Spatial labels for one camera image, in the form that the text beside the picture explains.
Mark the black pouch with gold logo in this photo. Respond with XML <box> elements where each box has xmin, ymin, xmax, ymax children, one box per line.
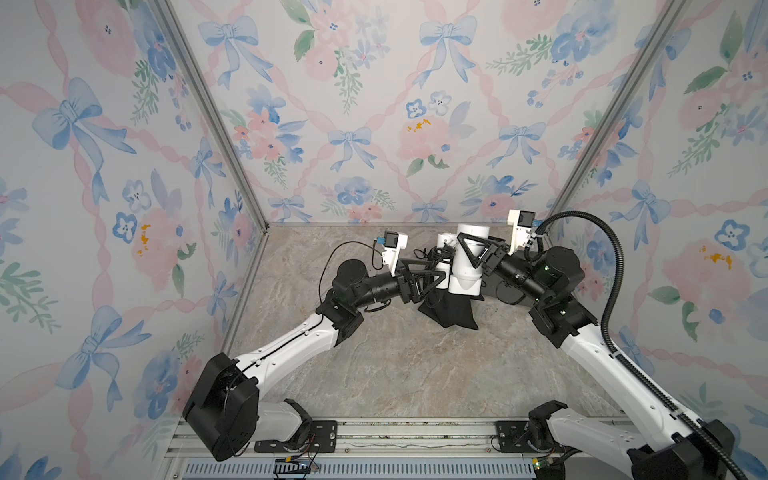
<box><xmin>418</xmin><ymin>289</ymin><xmax>479</xmax><ymax>330</ymax></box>

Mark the aluminium corner post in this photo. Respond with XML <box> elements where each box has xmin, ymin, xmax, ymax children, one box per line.
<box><xmin>148</xmin><ymin>0</ymin><xmax>269</xmax><ymax>235</ymax></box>
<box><xmin>549</xmin><ymin>0</ymin><xmax>690</xmax><ymax>218</ymax></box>

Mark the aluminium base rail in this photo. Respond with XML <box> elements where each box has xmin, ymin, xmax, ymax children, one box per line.
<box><xmin>152</xmin><ymin>416</ymin><xmax>661</xmax><ymax>480</ymax></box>

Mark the aluminium corner post left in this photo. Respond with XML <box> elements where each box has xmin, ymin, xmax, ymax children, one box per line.
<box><xmin>148</xmin><ymin>0</ymin><xmax>269</xmax><ymax>235</ymax></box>

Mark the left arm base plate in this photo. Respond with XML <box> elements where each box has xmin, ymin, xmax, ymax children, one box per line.
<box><xmin>254</xmin><ymin>420</ymin><xmax>338</xmax><ymax>456</ymax></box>

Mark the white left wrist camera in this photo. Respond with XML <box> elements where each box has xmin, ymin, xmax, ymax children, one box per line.
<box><xmin>376</xmin><ymin>231</ymin><xmax>408</xmax><ymax>276</ymax></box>

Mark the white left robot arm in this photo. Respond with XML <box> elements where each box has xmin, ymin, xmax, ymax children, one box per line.
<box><xmin>182</xmin><ymin>259</ymin><xmax>446</xmax><ymax>461</ymax></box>

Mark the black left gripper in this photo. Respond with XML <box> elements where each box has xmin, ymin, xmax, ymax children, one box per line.
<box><xmin>352</xmin><ymin>261</ymin><xmax>442</xmax><ymax>313</ymax></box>

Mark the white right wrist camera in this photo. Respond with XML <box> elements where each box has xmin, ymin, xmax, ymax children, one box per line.
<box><xmin>507</xmin><ymin>209</ymin><xmax>536</xmax><ymax>254</ymax></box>

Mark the black corrugated cable conduit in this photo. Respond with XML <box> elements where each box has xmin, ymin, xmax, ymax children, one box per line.
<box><xmin>533</xmin><ymin>209</ymin><xmax>751</xmax><ymax>480</ymax></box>

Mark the aluminium corner post right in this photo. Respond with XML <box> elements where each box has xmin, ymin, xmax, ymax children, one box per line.
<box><xmin>549</xmin><ymin>0</ymin><xmax>690</xmax><ymax>218</ymax></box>

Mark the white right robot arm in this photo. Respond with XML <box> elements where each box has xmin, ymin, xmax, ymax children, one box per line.
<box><xmin>458</xmin><ymin>233</ymin><xmax>735</xmax><ymax>479</ymax></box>

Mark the white hair dryer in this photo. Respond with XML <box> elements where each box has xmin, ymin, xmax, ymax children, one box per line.
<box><xmin>436</xmin><ymin>224</ymin><xmax>490</xmax><ymax>297</ymax></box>

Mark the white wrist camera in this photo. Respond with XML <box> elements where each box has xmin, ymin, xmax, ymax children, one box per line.
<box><xmin>507</xmin><ymin>209</ymin><xmax>536</xmax><ymax>254</ymax></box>
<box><xmin>376</xmin><ymin>231</ymin><xmax>408</xmax><ymax>276</ymax></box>

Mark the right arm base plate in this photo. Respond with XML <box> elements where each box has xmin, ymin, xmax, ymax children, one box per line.
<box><xmin>492</xmin><ymin>420</ymin><xmax>538</xmax><ymax>454</ymax></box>

